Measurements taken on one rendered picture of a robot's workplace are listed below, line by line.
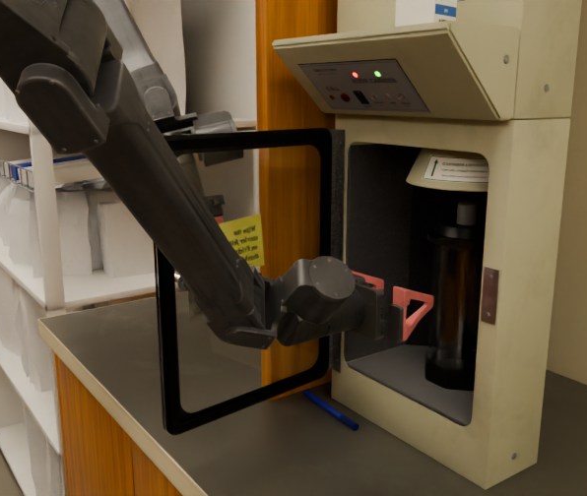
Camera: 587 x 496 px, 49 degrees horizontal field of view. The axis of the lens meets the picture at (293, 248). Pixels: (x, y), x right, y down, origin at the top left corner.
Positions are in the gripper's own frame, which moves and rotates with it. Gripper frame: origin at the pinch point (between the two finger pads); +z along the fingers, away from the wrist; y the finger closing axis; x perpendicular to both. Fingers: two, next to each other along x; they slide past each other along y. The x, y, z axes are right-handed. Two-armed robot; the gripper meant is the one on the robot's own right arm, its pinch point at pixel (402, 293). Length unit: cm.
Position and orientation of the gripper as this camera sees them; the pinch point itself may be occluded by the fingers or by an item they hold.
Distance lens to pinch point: 90.1
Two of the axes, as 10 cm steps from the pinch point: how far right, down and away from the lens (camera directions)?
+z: 8.3, -1.5, 5.4
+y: -5.6, -1.8, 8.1
